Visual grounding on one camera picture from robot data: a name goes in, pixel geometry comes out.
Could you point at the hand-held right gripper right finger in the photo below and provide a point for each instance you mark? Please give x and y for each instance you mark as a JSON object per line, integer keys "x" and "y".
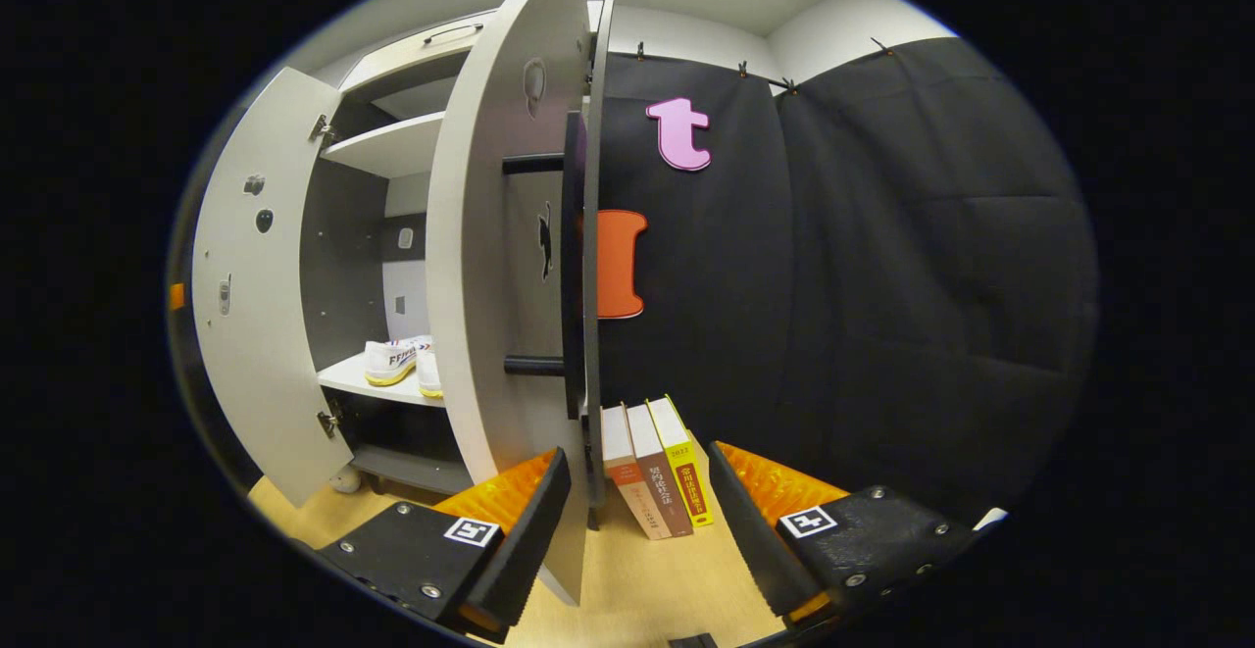
{"x": 750, "y": 530}

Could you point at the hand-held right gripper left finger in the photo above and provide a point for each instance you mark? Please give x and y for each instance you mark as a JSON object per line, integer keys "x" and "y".
{"x": 534, "y": 521}

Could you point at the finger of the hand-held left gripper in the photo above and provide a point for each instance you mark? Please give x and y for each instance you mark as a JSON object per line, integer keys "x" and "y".
{"x": 176, "y": 296}

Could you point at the white shoe cabinet door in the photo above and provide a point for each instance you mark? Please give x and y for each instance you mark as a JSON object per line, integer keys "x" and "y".
{"x": 265, "y": 334}
{"x": 480, "y": 285}

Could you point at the white shoe cabinet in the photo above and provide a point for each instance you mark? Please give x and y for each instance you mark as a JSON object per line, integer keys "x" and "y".
{"x": 343, "y": 236}

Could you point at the white striped canvas shoe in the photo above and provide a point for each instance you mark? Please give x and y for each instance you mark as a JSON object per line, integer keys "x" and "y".
{"x": 429, "y": 373}
{"x": 390, "y": 359}

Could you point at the white cabinet drawer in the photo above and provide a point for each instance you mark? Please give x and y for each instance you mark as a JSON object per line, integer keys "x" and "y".
{"x": 412, "y": 55}

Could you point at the yellow book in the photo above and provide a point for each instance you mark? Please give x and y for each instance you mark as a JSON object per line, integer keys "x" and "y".
{"x": 684, "y": 472}

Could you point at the brown book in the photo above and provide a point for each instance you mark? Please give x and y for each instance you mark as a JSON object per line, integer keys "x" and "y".
{"x": 659, "y": 476}

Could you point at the white plush toy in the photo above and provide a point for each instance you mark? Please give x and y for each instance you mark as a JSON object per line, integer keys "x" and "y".
{"x": 344, "y": 479}

